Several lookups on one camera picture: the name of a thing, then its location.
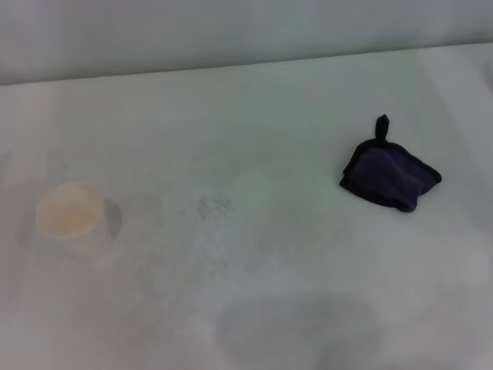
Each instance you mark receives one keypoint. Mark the white paper cup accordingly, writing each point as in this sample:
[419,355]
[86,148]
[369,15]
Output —
[71,219]

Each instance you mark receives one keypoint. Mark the purple rag with black trim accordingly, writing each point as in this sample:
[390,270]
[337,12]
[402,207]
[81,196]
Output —
[385,173]

